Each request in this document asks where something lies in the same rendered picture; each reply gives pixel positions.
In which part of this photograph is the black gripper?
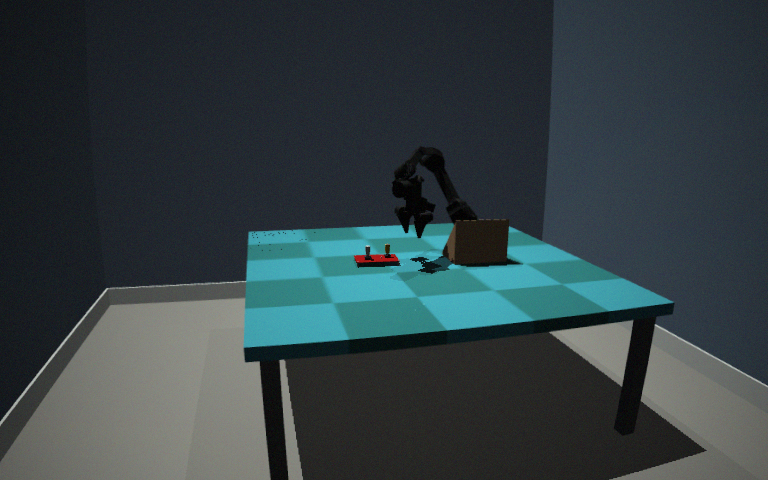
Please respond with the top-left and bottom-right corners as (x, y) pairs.
(395, 195), (433, 238)

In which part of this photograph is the red circuit board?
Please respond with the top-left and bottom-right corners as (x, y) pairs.
(354, 244), (399, 267)

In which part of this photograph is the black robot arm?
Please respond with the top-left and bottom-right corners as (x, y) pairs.
(392, 146), (477, 225)

